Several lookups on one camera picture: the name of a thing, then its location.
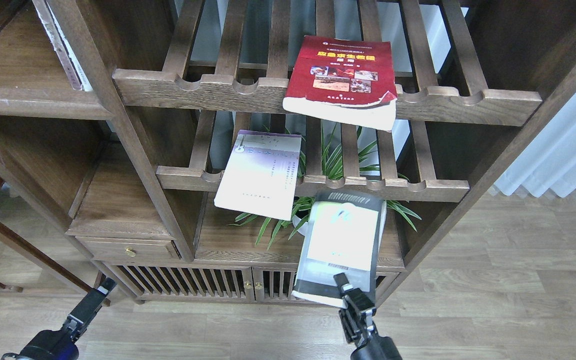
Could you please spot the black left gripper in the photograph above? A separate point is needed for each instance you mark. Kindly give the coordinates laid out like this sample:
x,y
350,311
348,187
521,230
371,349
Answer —
x,y
60,344

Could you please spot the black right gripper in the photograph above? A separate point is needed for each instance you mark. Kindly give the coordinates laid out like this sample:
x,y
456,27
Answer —
x,y
358,326

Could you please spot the green grey cover book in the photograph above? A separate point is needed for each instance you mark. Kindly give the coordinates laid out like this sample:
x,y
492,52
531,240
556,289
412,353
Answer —
x,y
345,229

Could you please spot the brass drawer knob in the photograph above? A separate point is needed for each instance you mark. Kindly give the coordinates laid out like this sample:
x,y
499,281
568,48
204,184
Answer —
x,y
130,252

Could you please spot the white plant pot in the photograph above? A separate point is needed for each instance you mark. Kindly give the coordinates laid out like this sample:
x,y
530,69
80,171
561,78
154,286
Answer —
x,y
300,221

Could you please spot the wooden furniture at left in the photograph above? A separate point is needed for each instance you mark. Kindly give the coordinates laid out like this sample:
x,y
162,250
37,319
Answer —
x,y
36,259

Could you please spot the white purple cover book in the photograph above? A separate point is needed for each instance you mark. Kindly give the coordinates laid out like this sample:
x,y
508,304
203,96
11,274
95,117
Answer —
x,y
261,174

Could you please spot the green spider plant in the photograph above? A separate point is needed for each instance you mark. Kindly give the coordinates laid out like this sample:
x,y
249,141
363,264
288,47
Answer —
x,y
332,168

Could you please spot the dark wooden bookshelf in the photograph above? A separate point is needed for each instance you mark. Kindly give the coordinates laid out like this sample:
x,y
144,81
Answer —
x,y
127,165

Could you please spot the upright white book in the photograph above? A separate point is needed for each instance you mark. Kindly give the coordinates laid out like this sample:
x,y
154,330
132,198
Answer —
x,y
70,64

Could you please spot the red cover book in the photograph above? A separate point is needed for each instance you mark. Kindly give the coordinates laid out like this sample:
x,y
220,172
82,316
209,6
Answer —
x,y
345,81

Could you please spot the white curtain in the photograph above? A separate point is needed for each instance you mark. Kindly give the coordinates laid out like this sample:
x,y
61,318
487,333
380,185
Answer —
x,y
549,162

